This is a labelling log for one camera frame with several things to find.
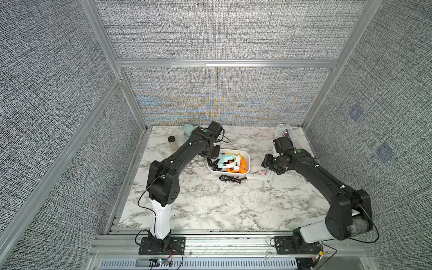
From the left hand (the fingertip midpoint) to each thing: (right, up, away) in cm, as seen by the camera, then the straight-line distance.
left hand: (215, 154), depth 88 cm
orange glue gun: (+15, -8, +4) cm, 18 cm away
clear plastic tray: (+49, +14, +28) cm, 58 cm away
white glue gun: (+12, -6, +5) cm, 14 cm away
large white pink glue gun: (+27, -14, +3) cm, 31 cm away
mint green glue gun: (+5, -3, +7) cm, 9 cm away
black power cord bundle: (+6, -14, +4) cm, 15 cm away
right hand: (+26, -3, -2) cm, 26 cm away
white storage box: (+17, 0, +11) cm, 20 cm away
